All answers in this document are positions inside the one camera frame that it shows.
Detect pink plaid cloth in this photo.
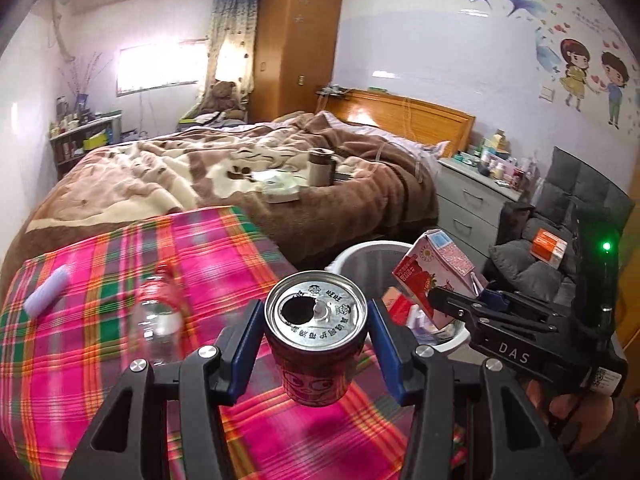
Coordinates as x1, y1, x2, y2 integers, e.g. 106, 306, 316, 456
0, 205, 468, 480

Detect red milk carton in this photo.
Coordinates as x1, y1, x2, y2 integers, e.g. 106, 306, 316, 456
391, 229, 488, 328

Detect window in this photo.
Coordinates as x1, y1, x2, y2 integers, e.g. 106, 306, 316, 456
116, 40, 208, 97

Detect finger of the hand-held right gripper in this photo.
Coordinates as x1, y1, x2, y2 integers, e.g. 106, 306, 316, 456
479, 289, 572, 322
429, 286, 482, 332

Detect white pack on bed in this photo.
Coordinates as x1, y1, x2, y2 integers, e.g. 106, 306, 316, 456
251, 170, 302, 205

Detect brown thermos mug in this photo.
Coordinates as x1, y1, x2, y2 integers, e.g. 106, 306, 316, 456
307, 147, 337, 187

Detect low shelf unit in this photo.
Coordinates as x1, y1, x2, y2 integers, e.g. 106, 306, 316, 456
50, 112, 124, 179

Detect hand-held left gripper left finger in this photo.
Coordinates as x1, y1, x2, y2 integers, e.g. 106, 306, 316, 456
62, 299, 267, 480

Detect brown bed blanket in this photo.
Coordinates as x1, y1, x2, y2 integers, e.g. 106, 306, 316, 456
0, 110, 441, 281

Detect wooden headboard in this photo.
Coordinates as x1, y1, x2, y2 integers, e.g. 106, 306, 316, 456
320, 88, 477, 158

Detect red drink can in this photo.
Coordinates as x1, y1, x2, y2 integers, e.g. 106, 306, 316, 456
263, 271, 370, 407

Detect colourful wall decal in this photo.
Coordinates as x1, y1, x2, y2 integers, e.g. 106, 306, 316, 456
467, 0, 640, 131

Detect dried branches in vase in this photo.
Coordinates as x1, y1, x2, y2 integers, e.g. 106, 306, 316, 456
59, 52, 109, 113

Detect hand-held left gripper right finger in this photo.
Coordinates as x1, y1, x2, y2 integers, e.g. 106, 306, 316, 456
367, 297, 566, 480

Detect clear plastic bottle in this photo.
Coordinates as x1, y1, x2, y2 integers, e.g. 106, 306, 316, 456
132, 262, 187, 367

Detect dark grey chair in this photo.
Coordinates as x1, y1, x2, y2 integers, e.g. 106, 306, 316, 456
487, 146, 631, 311

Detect person's right forearm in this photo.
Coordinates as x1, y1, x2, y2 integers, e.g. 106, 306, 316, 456
570, 394, 640, 480

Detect group of bottles on dresser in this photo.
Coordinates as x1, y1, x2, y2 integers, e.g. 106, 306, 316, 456
470, 130, 542, 196

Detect person's right hand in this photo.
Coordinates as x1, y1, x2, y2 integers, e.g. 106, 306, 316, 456
527, 379, 613, 456

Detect white trash bin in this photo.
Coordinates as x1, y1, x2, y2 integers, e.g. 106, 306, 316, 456
325, 241, 473, 354

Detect orange box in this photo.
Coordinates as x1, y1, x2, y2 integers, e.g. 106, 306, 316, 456
531, 227, 569, 269

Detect lilac foam piece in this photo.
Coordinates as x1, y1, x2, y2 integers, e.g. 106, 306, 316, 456
25, 266, 70, 317

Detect grey drawer dresser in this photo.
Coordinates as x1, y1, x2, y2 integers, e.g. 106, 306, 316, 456
437, 155, 536, 263

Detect patterned curtain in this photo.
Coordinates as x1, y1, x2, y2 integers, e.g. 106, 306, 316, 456
202, 0, 261, 111

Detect brown teddy bear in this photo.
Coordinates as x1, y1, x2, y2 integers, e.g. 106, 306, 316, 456
199, 80, 242, 117

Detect wooden wardrobe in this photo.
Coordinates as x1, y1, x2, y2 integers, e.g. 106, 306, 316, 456
249, 0, 345, 123

